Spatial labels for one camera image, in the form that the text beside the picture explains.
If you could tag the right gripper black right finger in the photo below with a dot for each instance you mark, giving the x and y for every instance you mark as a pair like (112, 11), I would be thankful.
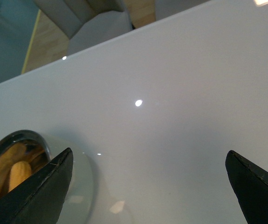
(250, 185)

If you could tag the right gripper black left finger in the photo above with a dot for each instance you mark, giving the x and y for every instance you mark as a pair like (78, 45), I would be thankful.
(40, 198)

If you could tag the yellow corn cob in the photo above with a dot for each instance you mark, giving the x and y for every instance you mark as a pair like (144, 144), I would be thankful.
(19, 172)

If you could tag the grey electric cooking pot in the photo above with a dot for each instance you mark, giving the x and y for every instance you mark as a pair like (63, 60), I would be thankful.
(38, 149)

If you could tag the beige chair on left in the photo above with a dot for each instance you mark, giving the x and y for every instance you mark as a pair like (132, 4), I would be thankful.
(87, 23)

